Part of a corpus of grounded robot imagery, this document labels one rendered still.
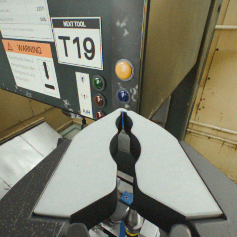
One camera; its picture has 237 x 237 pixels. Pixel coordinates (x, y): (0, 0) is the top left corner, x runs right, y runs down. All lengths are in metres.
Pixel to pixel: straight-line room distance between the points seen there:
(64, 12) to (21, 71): 0.20
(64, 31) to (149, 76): 0.15
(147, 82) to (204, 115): 1.14
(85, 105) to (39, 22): 0.16
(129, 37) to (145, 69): 0.05
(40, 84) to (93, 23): 0.20
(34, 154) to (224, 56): 1.62
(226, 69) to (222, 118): 0.35
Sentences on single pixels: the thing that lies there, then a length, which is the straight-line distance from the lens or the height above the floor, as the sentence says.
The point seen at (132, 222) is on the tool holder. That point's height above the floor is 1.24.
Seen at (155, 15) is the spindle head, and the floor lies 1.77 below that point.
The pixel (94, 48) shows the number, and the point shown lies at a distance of 0.27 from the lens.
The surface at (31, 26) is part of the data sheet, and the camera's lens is 0.37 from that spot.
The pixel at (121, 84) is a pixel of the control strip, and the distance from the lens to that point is 0.25.
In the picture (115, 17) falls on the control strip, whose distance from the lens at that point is 0.24.
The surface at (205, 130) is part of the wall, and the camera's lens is 1.43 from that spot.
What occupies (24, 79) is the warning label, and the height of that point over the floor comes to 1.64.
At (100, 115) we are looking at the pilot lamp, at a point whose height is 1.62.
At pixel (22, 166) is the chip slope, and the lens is 1.59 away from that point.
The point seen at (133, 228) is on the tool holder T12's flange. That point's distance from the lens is 0.60.
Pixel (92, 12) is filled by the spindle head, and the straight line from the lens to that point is 0.26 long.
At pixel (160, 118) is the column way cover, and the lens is 0.99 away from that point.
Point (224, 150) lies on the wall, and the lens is 1.53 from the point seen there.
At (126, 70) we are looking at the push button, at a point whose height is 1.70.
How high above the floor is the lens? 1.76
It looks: 31 degrees down
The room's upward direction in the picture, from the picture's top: straight up
